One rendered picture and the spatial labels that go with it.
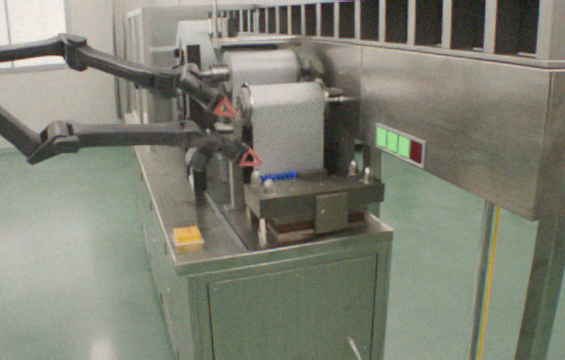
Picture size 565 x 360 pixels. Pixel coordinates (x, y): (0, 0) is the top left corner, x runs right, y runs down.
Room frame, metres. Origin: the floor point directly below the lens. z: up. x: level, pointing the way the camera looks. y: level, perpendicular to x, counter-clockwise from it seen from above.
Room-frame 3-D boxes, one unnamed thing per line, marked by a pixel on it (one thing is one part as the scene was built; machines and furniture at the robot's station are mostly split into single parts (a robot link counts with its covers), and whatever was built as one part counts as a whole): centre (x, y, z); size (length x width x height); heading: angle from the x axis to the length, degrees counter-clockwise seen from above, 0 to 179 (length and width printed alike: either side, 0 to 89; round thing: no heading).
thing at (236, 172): (1.68, 0.16, 1.05); 0.06 x 0.05 x 0.31; 109
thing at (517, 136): (2.42, -0.10, 1.29); 3.10 x 0.28 x 0.30; 19
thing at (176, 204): (2.56, 0.38, 0.88); 2.52 x 0.66 x 0.04; 19
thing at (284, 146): (1.64, -0.03, 1.12); 0.23 x 0.01 x 0.18; 109
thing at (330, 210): (1.46, -0.14, 0.96); 0.10 x 0.03 x 0.11; 109
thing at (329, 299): (2.56, 0.37, 0.43); 2.52 x 0.64 x 0.86; 19
